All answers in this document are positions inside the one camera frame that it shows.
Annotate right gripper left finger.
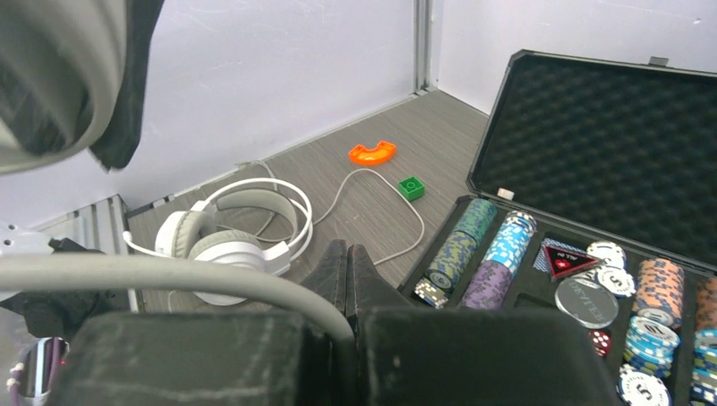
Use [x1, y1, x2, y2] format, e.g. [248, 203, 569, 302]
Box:
[44, 239, 349, 406]

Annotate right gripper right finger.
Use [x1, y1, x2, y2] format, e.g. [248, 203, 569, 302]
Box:
[346, 244, 619, 405]

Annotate large white gaming headphones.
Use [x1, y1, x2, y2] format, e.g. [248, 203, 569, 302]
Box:
[1, 1, 355, 362]

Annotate small white headphones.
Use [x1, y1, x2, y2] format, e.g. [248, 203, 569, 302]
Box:
[122, 160, 427, 307]

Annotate green toy brick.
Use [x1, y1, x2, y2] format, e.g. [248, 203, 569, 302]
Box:
[397, 177, 425, 202]

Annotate red triangle card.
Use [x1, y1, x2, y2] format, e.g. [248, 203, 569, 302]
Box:
[544, 245, 602, 280]

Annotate round silver dealer button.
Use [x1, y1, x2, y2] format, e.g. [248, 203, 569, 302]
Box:
[554, 277, 619, 329]

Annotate orange curved plastic piece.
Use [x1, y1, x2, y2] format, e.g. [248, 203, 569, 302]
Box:
[348, 140, 397, 166]

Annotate black poker chip case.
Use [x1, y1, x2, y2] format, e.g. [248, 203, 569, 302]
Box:
[398, 50, 716, 405]

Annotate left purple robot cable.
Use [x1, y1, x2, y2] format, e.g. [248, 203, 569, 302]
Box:
[5, 336, 71, 406]

